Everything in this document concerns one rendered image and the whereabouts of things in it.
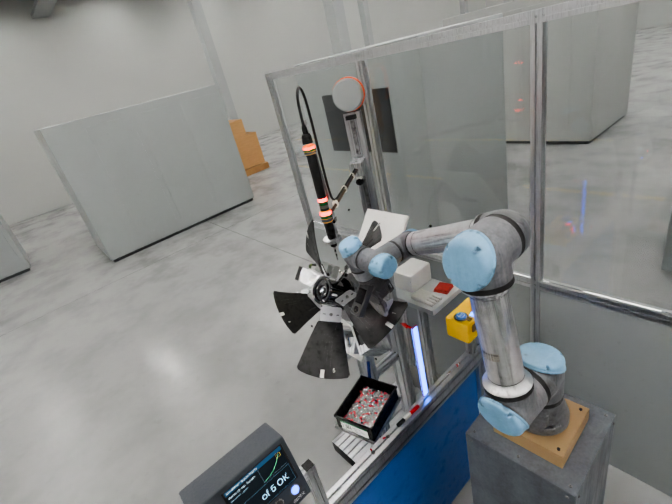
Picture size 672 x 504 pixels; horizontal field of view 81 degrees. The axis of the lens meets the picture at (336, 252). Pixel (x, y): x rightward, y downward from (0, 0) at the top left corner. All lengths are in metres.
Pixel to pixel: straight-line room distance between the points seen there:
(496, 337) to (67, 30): 13.29
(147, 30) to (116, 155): 7.86
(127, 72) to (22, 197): 4.46
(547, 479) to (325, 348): 0.87
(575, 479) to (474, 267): 0.67
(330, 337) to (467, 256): 0.95
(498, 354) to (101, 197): 6.23
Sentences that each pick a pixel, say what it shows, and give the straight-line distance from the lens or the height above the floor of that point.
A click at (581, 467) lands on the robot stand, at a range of 1.32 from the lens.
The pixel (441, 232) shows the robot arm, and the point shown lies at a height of 1.59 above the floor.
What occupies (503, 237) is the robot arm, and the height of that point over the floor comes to 1.67.
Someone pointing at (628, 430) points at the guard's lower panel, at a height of 0.34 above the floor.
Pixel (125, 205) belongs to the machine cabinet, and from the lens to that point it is 6.78.
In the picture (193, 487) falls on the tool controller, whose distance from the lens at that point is 1.16.
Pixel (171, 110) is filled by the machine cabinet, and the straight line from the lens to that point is 6.94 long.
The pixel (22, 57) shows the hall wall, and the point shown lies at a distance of 13.41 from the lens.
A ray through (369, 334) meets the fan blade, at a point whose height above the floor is 1.14.
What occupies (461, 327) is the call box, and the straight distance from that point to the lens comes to 1.59.
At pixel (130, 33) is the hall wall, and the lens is 13.98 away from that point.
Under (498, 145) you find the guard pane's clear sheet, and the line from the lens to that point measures 1.77.
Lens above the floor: 2.07
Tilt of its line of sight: 26 degrees down
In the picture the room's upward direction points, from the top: 14 degrees counter-clockwise
